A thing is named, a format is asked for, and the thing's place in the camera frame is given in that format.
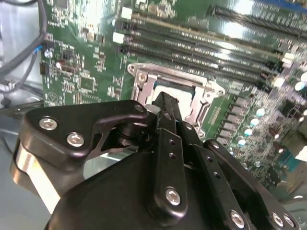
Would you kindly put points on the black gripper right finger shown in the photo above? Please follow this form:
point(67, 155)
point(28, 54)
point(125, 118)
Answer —
point(216, 163)

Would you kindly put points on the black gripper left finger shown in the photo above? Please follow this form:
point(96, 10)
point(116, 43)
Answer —
point(100, 112)

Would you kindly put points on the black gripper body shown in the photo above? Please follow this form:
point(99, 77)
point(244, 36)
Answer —
point(108, 203)

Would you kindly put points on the metal socket cover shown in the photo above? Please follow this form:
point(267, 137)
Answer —
point(146, 89)

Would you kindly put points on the silver CPU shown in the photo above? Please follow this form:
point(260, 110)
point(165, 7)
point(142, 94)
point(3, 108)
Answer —
point(185, 101)

